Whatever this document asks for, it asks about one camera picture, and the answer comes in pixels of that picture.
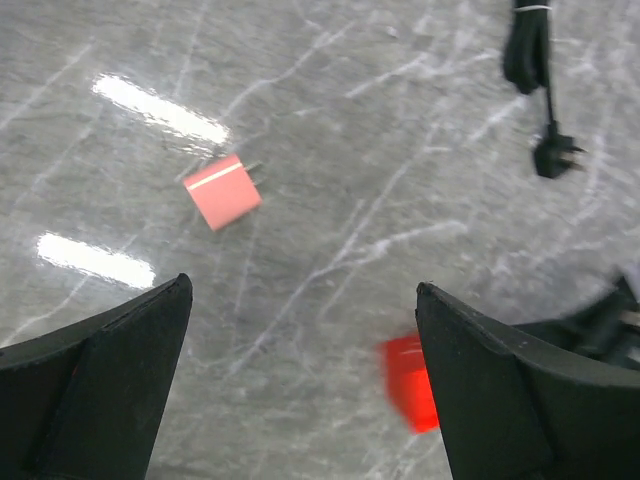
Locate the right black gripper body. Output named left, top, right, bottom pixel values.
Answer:
left=516, top=273, right=639, bottom=370

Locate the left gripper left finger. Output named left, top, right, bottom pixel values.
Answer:
left=1, top=273, right=193, bottom=479

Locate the small pink plug adapter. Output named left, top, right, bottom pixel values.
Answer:
left=183, top=154, right=262, bottom=231

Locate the black power strip cord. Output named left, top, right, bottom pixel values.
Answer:
left=502, top=0, right=587, bottom=180

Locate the red cube plug adapter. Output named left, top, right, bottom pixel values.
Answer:
left=379, top=333, right=439, bottom=434

